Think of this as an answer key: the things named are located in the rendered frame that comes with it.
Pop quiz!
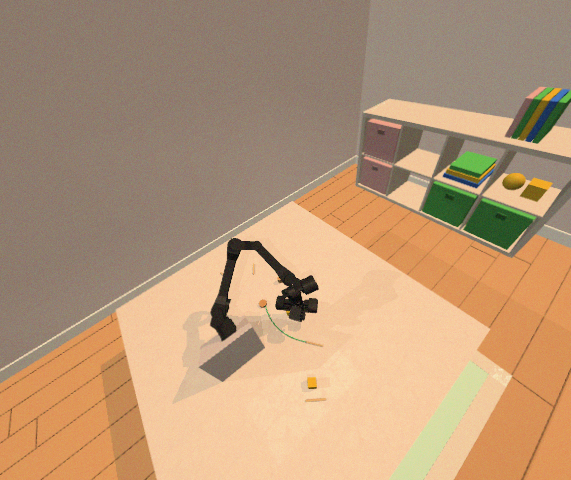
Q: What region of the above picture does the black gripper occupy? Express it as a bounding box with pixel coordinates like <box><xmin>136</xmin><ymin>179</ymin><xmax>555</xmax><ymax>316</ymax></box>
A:
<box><xmin>275</xmin><ymin>296</ymin><xmax>318</xmax><ymax>313</ymax></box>

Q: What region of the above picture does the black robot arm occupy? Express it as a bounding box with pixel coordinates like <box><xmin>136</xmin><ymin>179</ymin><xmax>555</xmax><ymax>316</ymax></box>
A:
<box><xmin>210</xmin><ymin>238</ymin><xmax>319</xmax><ymax>342</ymax></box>

